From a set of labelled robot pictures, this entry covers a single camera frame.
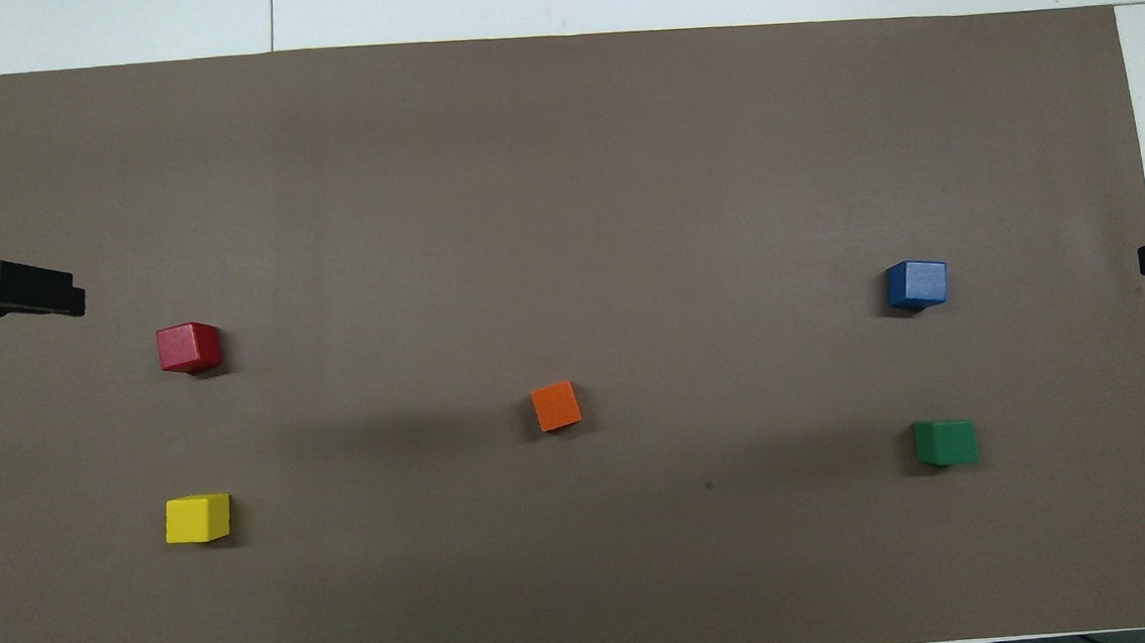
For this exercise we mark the orange wooden block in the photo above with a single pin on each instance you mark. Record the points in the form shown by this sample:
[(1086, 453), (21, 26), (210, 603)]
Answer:
[(556, 406)]

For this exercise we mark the red wooden block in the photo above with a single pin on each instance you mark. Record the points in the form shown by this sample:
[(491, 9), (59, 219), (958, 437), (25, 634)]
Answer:
[(188, 347)]

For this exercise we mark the blue wooden block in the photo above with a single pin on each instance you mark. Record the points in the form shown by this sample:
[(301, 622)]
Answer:
[(916, 284)]

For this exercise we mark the brown table mat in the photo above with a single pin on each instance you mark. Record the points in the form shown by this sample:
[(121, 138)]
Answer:
[(566, 213)]

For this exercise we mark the yellow wooden block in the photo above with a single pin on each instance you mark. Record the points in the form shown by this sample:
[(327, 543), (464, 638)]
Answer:
[(197, 518)]

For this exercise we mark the green wooden block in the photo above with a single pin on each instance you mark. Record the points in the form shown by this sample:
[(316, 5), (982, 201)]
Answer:
[(946, 443)]

